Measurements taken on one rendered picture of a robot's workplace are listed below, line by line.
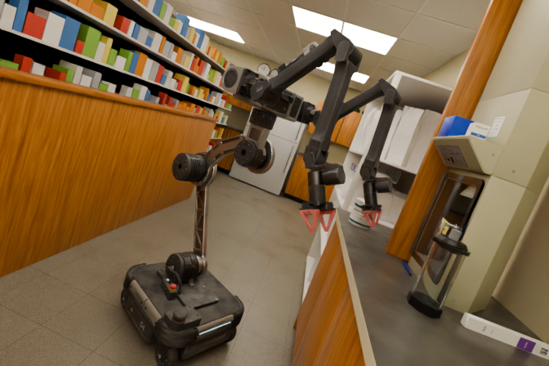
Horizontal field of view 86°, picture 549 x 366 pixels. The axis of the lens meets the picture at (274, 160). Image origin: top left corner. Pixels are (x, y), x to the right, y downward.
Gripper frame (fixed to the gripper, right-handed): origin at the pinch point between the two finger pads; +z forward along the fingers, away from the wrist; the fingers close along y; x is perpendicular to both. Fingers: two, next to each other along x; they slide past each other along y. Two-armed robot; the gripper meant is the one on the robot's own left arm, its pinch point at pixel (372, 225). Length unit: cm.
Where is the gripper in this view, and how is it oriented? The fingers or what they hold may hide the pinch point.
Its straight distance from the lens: 149.1
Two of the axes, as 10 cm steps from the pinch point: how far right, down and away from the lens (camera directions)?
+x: -7.9, 1.6, 6.0
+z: 0.4, 9.8, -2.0
